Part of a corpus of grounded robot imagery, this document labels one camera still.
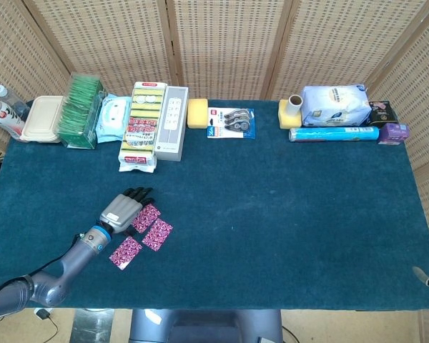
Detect beige lidded lunch box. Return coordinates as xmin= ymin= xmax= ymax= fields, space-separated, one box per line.
xmin=20 ymin=95 xmax=65 ymax=144

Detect clear box green tea bags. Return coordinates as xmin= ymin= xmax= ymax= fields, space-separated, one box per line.
xmin=56 ymin=72 xmax=109 ymax=150

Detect black snack packet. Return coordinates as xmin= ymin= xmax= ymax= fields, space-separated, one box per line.
xmin=368 ymin=100 xmax=398 ymax=129

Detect clear bottle white cap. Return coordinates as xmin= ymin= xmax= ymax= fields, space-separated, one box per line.
xmin=0 ymin=84 xmax=31 ymax=121

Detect yellow sponge multipack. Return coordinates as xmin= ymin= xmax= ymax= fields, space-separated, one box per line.
xmin=117 ymin=81 xmax=167 ymax=174

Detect correction tape blister pack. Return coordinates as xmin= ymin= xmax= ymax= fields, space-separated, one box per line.
xmin=206 ymin=106 xmax=257 ymax=140

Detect blue plastic wrap roll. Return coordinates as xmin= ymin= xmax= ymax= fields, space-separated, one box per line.
xmin=288 ymin=126 xmax=380 ymax=143

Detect yellow sponge with paper cup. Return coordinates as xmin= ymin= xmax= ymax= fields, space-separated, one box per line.
xmin=277 ymin=99 xmax=304 ymax=130

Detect woven bamboo folding screen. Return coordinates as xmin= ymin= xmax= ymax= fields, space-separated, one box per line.
xmin=0 ymin=0 xmax=429 ymax=343

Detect pink patterned rectangular block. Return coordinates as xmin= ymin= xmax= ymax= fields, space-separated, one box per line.
xmin=142 ymin=217 xmax=174 ymax=252
xmin=132 ymin=204 xmax=162 ymax=234
xmin=109 ymin=236 xmax=143 ymax=271

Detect small purple box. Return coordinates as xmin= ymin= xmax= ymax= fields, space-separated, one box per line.
xmin=378 ymin=122 xmax=411 ymax=146

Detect light blue wet wipes pack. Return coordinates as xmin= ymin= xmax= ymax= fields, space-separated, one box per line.
xmin=95 ymin=93 xmax=133 ymax=144

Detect white power strip box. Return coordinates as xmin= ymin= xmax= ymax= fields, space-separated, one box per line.
xmin=153 ymin=85 xmax=189 ymax=162

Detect white label bottle black cap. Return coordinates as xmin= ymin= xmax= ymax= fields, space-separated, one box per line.
xmin=0 ymin=95 xmax=26 ymax=140

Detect grey robot torso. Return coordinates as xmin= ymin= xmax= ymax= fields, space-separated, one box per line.
xmin=129 ymin=309 xmax=284 ymax=343

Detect teal felt table mat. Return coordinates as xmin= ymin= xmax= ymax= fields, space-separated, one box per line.
xmin=0 ymin=99 xmax=429 ymax=311

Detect shiny metal base plate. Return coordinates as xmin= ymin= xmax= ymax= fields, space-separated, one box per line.
xmin=73 ymin=309 xmax=115 ymax=343

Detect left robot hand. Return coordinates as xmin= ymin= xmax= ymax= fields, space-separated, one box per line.
xmin=99 ymin=187 xmax=155 ymax=236

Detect white blue tissue bag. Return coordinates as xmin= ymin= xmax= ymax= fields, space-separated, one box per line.
xmin=300 ymin=84 xmax=373 ymax=128

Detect white paper roll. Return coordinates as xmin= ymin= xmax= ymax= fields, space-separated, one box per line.
xmin=288 ymin=94 xmax=305 ymax=114

